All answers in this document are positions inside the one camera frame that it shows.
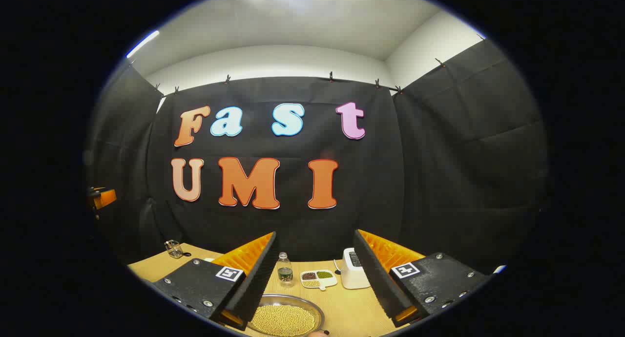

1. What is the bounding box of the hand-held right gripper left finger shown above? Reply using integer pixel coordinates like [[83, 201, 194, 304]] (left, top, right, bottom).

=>
[[153, 231, 280, 331]]

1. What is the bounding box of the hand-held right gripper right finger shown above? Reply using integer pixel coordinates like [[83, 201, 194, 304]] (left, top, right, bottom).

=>
[[353, 229, 490, 328]]

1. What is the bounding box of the stainless steel pot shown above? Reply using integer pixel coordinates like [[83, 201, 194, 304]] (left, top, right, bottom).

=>
[[247, 294, 331, 337]]

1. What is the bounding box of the white toaster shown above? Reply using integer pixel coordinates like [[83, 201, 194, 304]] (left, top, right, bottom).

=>
[[340, 248, 372, 290]]

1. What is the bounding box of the clear plastic water bottle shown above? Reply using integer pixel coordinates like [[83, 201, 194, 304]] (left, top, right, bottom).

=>
[[277, 252, 294, 287]]

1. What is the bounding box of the pile of yellow soybeans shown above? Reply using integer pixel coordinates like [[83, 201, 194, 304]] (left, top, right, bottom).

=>
[[250, 304, 315, 337]]

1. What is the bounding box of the white divided bean dish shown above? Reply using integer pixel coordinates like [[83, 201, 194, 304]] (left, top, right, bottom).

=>
[[300, 270, 338, 291]]

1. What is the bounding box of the black backdrop cloth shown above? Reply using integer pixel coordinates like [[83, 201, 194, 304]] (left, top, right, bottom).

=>
[[84, 38, 550, 274]]

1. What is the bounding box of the row of black cloth clips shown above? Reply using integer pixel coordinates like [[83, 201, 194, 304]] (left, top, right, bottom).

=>
[[154, 58, 447, 96]]

